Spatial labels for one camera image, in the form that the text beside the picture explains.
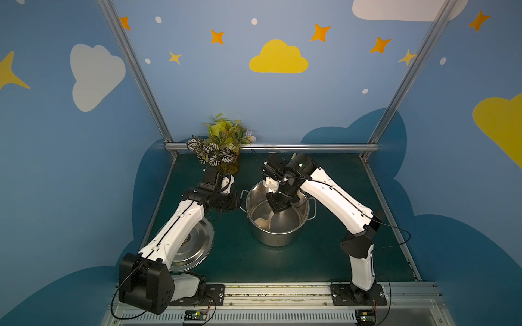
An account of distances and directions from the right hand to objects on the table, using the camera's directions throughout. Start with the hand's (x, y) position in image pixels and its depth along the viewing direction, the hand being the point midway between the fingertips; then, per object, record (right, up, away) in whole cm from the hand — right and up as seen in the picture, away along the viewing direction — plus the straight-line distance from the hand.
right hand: (276, 208), depth 73 cm
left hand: (-13, +2, +9) cm, 16 cm away
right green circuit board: (+32, -39, -1) cm, 51 cm away
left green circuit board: (-29, -38, -1) cm, 48 cm away
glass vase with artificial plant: (-25, +25, +25) cm, 44 cm away
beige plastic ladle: (-5, -10, +16) cm, 19 cm away
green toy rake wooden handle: (+13, +23, +46) cm, 53 cm away
